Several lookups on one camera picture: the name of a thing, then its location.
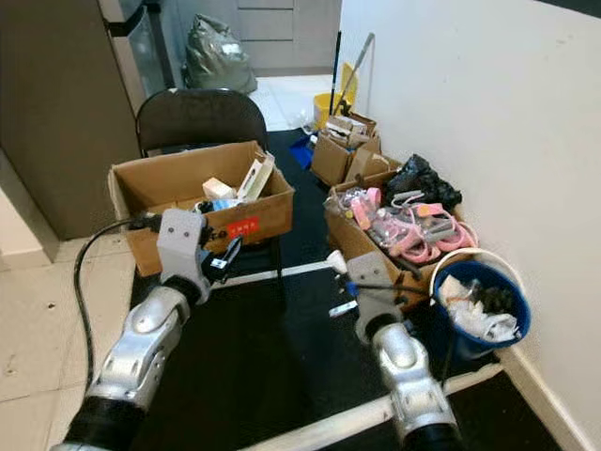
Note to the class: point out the white cone-shaped plastic piece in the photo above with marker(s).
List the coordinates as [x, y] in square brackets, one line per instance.
[337, 262]

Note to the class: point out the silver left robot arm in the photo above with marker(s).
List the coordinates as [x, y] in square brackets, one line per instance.
[150, 348]

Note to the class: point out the grey full garbage bag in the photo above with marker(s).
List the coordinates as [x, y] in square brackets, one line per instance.
[221, 56]

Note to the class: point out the grey kitchen drawer unit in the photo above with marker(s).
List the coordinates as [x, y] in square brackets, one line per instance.
[272, 33]

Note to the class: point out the small open-flapped cardboard box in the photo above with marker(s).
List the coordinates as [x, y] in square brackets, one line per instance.
[366, 167]

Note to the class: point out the black floor mat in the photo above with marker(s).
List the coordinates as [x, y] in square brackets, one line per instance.
[291, 348]

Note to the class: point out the white pole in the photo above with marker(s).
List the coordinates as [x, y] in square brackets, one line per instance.
[338, 418]

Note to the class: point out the pink packet with yellow spot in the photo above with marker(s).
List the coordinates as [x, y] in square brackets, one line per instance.
[366, 207]

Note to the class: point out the black broom stick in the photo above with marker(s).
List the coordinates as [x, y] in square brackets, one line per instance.
[334, 66]

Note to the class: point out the yellow mop bucket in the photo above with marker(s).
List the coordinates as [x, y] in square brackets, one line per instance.
[324, 108]

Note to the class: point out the tall grey-brown cabinet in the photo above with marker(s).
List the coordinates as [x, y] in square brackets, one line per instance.
[56, 103]

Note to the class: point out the white crumpled paper trash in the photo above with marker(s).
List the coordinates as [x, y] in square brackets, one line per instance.
[465, 310]

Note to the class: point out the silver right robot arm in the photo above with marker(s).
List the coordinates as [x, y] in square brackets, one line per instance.
[413, 385]

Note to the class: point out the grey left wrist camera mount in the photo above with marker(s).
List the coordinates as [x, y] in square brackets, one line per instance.
[178, 240]

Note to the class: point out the black plastic bag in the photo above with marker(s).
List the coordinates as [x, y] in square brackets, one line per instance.
[423, 180]

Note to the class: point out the black chair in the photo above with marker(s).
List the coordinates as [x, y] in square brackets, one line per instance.
[202, 117]

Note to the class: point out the black crumpled trash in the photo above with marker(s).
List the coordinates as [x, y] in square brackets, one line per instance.
[496, 299]

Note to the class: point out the large cardboard box red label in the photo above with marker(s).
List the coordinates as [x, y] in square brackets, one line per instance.
[150, 244]

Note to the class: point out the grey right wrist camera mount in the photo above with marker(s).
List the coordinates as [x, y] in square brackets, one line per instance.
[376, 282]

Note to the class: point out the cardboard box of white cartons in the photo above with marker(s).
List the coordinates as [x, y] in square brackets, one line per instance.
[329, 160]

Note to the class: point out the cardboard box of pink hangers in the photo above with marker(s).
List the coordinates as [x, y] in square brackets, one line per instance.
[343, 235]

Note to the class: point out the small white box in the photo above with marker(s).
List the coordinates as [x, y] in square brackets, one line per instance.
[218, 188]

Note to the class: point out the pink clothes hanger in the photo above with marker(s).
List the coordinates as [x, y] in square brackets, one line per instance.
[451, 235]
[408, 246]

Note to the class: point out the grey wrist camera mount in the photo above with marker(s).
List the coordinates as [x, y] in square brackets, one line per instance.
[376, 282]
[178, 240]

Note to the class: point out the flat white carton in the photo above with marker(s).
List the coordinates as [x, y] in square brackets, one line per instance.
[258, 174]

